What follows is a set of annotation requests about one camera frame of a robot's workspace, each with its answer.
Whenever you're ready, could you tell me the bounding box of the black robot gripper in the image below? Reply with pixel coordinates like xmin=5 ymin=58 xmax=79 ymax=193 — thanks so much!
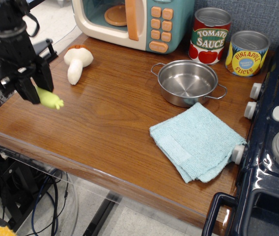
xmin=0 ymin=23 xmax=57 ymax=104

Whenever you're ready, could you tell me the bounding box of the spoon with green handle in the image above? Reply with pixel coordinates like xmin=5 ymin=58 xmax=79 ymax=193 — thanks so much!
xmin=35 ymin=86 xmax=64 ymax=110

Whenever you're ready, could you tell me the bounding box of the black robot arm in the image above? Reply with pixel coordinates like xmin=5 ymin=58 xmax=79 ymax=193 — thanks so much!
xmin=0 ymin=0 xmax=57 ymax=104

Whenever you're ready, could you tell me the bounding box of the plush white mushroom toy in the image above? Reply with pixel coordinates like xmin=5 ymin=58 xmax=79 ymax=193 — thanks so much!
xmin=64 ymin=45 xmax=94 ymax=85

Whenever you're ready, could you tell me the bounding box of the clear acrylic table guard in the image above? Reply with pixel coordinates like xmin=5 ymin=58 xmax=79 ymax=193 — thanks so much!
xmin=0 ymin=27 xmax=121 ymax=202

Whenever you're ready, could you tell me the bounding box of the teal toy microwave oven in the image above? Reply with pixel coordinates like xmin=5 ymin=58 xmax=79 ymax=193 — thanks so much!
xmin=72 ymin=0 xmax=195 ymax=54

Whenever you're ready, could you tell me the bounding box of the small stainless steel pot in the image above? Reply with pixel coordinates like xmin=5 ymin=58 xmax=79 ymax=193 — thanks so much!
xmin=151 ymin=59 xmax=227 ymax=108

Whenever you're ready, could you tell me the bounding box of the light blue folded cloth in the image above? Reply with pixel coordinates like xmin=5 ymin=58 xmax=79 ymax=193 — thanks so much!
xmin=149 ymin=103 xmax=246 ymax=183

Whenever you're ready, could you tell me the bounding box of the tomato sauce can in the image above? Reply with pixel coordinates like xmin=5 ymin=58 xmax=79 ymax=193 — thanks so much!
xmin=189 ymin=7 xmax=232 ymax=65

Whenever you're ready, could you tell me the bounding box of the pineapple slices can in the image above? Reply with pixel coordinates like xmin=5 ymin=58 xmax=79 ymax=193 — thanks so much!
xmin=225 ymin=30 xmax=270 ymax=77

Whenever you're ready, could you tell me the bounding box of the dark blue toy stove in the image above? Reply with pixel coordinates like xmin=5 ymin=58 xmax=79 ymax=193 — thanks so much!
xmin=202 ymin=46 xmax=279 ymax=236

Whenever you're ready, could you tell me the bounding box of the blue cable under table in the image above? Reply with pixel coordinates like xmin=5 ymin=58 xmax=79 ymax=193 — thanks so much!
xmin=30 ymin=172 xmax=68 ymax=236

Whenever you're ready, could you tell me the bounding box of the black cable under table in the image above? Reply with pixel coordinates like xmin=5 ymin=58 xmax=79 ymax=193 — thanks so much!
xmin=26 ymin=172 xmax=69 ymax=236

